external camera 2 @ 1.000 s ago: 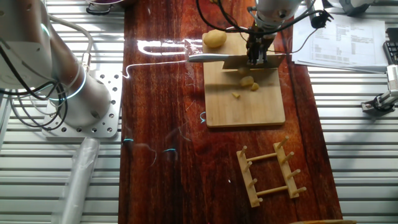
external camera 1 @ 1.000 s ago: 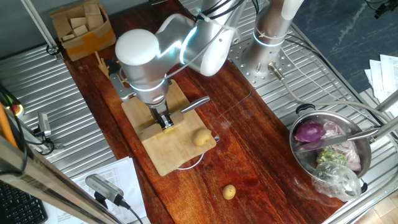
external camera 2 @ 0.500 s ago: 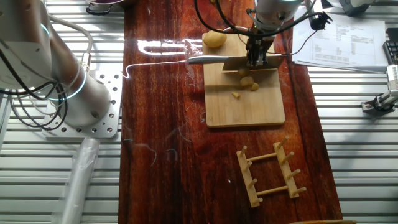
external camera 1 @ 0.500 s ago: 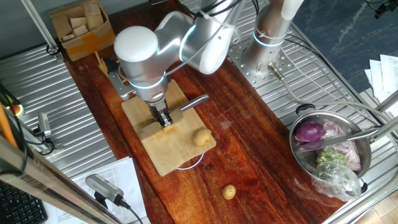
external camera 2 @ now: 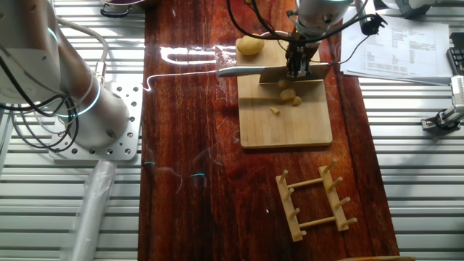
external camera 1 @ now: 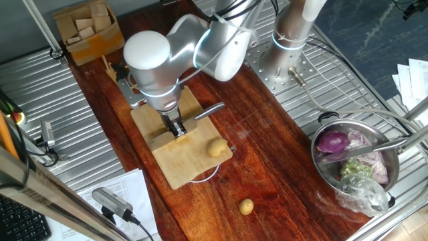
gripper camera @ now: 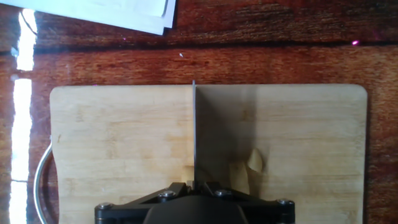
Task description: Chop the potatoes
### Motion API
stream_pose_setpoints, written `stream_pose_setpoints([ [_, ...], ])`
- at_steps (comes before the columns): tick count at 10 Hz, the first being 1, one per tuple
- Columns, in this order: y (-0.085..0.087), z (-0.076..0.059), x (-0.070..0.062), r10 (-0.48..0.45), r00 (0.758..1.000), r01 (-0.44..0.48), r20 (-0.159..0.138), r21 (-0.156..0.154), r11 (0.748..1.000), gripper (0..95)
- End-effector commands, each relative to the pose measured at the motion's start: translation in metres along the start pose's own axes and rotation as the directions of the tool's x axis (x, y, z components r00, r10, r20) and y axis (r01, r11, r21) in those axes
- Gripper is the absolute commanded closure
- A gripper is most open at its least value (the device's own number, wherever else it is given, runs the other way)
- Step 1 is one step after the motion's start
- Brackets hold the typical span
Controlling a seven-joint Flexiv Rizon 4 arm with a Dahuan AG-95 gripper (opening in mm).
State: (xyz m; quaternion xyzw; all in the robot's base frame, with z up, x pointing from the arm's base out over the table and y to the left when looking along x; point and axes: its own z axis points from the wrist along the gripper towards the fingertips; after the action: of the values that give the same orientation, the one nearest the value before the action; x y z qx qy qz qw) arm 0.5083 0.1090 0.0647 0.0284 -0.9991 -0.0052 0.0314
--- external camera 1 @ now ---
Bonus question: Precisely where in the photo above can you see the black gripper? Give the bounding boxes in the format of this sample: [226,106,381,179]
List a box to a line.
[160,106,189,139]

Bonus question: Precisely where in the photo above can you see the steel cleaver knife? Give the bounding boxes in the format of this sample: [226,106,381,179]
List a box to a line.
[146,102,225,152]

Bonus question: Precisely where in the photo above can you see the bamboo cutting board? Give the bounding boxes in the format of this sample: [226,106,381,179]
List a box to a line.
[130,85,233,191]

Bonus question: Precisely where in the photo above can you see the large peeled potato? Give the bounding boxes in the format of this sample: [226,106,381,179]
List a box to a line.
[206,137,228,159]

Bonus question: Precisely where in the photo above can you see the printed paper sheet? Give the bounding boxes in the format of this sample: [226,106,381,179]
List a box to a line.
[46,168,158,241]

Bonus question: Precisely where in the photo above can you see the wooden knife rack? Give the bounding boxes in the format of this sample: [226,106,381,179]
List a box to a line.
[102,55,118,85]

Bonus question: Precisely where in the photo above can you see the small whole potato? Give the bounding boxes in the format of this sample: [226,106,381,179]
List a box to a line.
[238,197,255,216]

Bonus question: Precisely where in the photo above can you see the cardboard box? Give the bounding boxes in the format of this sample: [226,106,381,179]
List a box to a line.
[51,0,126,67]

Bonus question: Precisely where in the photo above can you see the purple onion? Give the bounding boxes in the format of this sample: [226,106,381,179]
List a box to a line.
[316,130,351,154]

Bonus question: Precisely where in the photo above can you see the steel cooking pot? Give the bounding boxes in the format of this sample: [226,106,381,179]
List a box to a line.
[310,111,401,208]

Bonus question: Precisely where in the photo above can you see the red emergency stop button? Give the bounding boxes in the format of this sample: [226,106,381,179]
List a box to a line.
[6,111,27,127]

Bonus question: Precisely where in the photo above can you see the orange pole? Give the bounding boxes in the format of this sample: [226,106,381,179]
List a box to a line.
[0,112,19,160]

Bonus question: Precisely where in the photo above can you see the green leafy vegetable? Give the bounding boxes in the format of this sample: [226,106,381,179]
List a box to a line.
[340,159,374,178]

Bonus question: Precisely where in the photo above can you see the black keyboard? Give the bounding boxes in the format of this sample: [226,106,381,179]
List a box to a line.
[0,195,53,241]

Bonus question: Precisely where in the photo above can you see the clear plastic bag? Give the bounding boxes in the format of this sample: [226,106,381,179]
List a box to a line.
[334,173,390,218]

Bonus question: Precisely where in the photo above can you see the bag of purple vegetables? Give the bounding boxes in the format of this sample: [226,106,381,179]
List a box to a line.
[346,129,389,185]

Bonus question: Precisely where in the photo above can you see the slim steel kitchen knife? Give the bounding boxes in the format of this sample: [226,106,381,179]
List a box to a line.
[316,137,409,165]

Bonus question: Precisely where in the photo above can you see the stack of printed papers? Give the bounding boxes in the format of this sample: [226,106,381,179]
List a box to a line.
[391,58,428,127]

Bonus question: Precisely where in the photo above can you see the silver camera on stand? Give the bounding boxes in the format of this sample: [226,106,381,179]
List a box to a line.
[91,186,134,224]

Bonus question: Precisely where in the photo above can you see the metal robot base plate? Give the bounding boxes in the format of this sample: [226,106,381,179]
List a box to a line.
[243,39,317,95]

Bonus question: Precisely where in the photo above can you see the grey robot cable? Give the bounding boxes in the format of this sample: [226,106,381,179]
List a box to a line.
[288,66,428,128]

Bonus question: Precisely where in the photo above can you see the small grey camera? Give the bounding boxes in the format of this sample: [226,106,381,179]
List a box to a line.
[35,120,57,149]

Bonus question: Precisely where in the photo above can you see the aluminium frame bar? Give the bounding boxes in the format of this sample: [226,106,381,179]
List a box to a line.
[0,145,133,241]
[396,124,428,154]
[346,190,428,241]
[403,96,428,121]
[21,0,66,64]

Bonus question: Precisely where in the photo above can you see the black overhead camera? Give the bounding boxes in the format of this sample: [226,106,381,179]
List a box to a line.
[393,0,428,21]

